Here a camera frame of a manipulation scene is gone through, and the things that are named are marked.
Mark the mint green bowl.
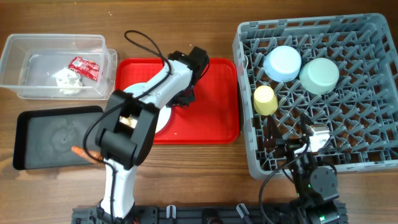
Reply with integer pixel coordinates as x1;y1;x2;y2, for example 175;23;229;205
299;58;340;95

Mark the red snack wrapper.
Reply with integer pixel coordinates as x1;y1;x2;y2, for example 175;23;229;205
68;57;100;81

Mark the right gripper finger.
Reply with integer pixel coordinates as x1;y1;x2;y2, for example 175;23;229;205
264;115;284;148
300;113;313;142

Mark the red serving tray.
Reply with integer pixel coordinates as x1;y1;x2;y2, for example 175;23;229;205
114;57;240;145

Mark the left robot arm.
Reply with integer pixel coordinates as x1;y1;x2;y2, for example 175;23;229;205
95;47;210;223

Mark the white tissue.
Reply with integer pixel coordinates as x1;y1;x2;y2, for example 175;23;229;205
54;67;83;95

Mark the large light blue plate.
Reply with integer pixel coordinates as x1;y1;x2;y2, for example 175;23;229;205
124;83;172;133

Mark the orange carrot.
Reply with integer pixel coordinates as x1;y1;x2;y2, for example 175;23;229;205
72;146;103;164

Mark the black waste tray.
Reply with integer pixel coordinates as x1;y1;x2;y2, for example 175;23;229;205
12;106;103;170

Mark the clear plastic bin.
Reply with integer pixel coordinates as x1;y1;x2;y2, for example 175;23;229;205
1;34;118;100

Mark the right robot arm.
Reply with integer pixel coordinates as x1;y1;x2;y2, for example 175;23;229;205
259;114;341;223

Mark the grey dishwasher rack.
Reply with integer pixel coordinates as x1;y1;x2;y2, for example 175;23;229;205
233;13;397;179

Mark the yellow cup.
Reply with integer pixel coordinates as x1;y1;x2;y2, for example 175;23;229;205
254;85;278;116

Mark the peanut shells pile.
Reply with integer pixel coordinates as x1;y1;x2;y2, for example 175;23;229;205
119;116;137;129

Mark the light blue saucer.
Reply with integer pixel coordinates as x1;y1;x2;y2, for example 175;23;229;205
262;45;302;82

